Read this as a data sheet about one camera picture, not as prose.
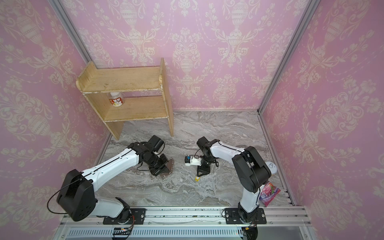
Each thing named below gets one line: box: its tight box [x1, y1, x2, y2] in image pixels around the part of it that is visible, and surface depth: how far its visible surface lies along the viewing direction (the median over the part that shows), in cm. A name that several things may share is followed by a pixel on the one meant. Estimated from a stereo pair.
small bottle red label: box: [109, 92, 124, 107], surface depth 94 cm
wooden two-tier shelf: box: [76, 58, 174, 141], surface depth 85 cm
